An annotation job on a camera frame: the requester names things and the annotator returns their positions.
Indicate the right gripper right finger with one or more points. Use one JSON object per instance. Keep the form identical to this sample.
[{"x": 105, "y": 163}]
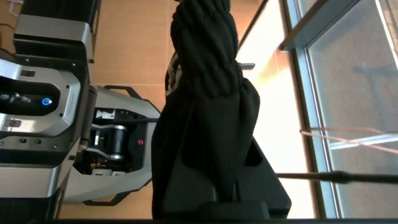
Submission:
[{"x": 264, "y": 183}]

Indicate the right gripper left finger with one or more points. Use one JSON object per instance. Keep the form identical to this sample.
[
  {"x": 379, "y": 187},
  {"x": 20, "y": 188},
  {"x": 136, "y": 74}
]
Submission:
[{"x": 186, "y": 189}]

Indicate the black shorts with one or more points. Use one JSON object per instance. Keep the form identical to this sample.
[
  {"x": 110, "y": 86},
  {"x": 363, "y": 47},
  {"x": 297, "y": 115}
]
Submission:
[{"x": 205, "y": 93}]

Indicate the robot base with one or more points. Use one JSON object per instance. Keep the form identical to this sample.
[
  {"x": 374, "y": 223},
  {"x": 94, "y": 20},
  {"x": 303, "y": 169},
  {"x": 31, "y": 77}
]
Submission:
[{"x": 40, "y": 130}]

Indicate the black clothes rack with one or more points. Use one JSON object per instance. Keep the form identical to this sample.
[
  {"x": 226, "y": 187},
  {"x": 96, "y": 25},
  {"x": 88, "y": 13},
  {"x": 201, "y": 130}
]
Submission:
[{"x": 342, "y": 177}]

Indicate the pink clothes hanger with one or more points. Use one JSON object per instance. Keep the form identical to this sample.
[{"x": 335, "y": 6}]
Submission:
[{"x": 342, "y": 140}]

